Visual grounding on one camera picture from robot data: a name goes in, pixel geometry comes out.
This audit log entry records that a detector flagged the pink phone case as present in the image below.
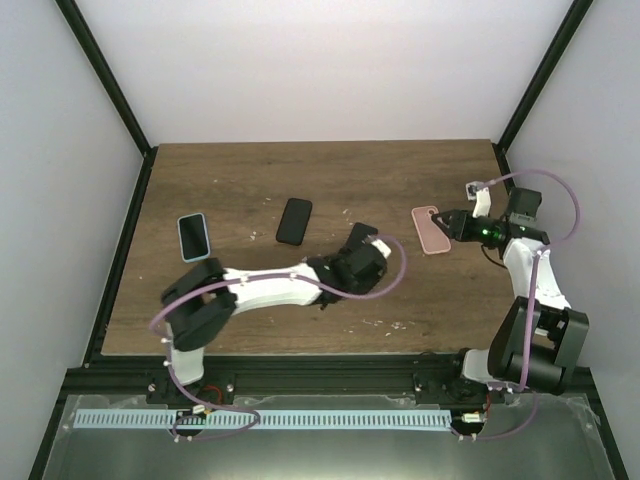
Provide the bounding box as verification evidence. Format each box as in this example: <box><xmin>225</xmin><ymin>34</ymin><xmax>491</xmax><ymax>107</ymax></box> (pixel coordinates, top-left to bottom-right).
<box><xmin>411</xmin><ymin>206</ymin><xmax>451</xmax><ymax>255</ymax></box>

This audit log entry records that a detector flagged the blue phone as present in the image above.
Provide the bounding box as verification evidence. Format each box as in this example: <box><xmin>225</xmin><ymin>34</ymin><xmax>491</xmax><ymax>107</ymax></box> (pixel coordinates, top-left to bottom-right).
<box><xmin>344</xmin><ymin>222</ymin><xmax>378</xmax><ymax>251</ymax></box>

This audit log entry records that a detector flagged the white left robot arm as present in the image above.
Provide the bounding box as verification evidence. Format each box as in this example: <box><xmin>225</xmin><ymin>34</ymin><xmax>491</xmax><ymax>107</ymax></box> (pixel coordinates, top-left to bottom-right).
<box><xmin>161</xmin><ymin>239</ymin><xmax>391</xmax><ymax>404</ymax></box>

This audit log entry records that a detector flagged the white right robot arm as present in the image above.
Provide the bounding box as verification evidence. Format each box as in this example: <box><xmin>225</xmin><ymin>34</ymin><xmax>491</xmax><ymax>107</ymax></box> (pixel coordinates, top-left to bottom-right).
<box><xmin>433</xmin><ymin>182</ymin><xmax>589</xmax><ymax>403</ymax></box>

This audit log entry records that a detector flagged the phone in light-blue case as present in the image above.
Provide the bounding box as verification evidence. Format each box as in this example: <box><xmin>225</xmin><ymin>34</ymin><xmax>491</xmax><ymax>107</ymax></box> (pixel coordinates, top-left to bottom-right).
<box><xmin>177</xmin><ymin>212</ymin><xmax>211</xmax><ymax>263</ymax></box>

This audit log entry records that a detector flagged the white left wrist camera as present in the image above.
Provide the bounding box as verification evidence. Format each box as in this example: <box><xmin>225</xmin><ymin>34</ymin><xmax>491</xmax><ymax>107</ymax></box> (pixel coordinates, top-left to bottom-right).
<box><xmin>367</xmin><ymin>237</ymin><xmax>391</xmax><ymax>259</ymax></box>

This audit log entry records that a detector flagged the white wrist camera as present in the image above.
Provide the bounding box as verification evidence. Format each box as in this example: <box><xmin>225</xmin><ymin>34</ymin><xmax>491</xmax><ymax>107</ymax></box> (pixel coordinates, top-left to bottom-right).
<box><xmin>465</xmin><ymin>181</ymin><xmax>492</xmax><ymax>218</ymax></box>
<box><xmin>367</xmin><ymin>237</ymin><xmax>391</xmax><ymax>259</ymax></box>

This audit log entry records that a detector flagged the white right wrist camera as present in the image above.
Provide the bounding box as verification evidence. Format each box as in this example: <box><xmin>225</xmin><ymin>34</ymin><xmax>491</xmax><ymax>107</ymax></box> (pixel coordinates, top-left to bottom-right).
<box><xmin>465</xmin><ymin>181</ymin><xmax>492</xmax><ymax>218</ymax></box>

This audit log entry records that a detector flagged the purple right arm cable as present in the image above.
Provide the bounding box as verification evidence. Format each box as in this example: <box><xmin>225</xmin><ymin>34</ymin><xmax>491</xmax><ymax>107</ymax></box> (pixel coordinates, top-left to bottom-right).
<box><xmin>469</xmin><ymin>168</ymin><xmax>581</xmax><ymax>441</ymax></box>

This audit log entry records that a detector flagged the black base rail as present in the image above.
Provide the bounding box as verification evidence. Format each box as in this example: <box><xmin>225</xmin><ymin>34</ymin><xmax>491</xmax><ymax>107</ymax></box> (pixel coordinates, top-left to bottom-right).
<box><xmin>64</xmin><ymin>353</ymin><xmax>591</xmax><ymax>406</ymax></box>

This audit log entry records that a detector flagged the black aluminium frame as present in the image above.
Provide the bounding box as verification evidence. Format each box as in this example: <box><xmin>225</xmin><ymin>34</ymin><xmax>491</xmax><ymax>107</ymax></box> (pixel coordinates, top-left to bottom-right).
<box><xmin>29</xmin><ymin>0</ymin><xmax>631</xmax><ymax>480</ymax></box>

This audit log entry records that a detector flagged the light-blue slotted cable duct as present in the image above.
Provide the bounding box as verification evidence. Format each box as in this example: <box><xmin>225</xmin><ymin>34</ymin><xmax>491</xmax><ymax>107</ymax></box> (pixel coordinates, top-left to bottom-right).
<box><xmin>72</xmin><ymin>409</ymin><xmax>452</xmax><ymax>431</ymax></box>

